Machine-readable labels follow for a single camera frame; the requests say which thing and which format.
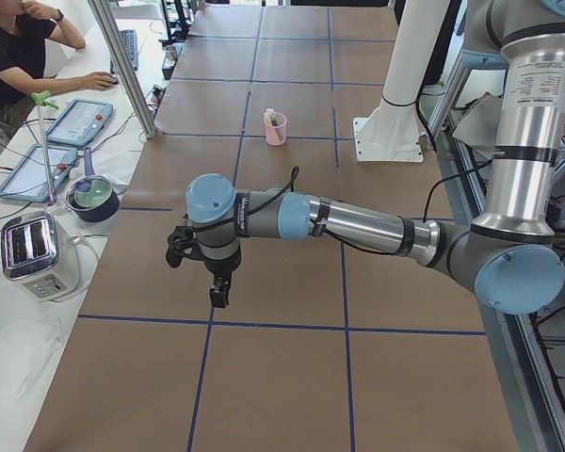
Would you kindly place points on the yellow marker pen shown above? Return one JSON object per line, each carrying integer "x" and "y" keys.
{"x": 273, "y": 128}

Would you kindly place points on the pink mesh pen holder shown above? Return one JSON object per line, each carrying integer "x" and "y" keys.
{"x": 283, "y": 120}

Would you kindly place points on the dark blue pot with lid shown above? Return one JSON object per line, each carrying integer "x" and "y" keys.
{"x": 92, "y": 198}

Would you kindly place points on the silver toaster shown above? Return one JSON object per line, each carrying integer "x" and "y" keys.
{"x": 38, "y": 255}

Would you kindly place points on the upper blue teach pendant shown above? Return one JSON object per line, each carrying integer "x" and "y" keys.
{"x": 80, "y": 123}

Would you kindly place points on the blue teach pendant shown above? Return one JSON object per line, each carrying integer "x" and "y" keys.
{"x": 27, "y": 182}
{"x": 80, "y": 123}

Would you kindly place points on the lower blue teach pendant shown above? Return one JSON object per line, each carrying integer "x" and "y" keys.
{"x": 27, "y": 182}

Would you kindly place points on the small metal cup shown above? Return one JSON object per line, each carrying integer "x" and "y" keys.
{"x": 170, "y": 53}

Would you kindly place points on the metal rod green clip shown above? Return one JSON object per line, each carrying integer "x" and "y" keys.
{"x": 41, "y": 100}

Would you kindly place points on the black keyboard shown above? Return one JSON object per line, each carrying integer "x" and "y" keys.
{"x": 129, "y": 41}

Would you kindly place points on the seated person black shirt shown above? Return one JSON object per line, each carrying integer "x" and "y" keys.
{"x": 25, "y": 27}

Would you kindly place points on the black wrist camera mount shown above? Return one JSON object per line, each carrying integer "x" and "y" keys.
{"x": 182, "y": 244}

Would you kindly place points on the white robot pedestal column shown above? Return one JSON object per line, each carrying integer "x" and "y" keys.
{"x": 391, "y": 132}

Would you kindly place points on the aluminium frame post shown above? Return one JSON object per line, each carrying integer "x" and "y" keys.
{"x": 107, "y": 24}

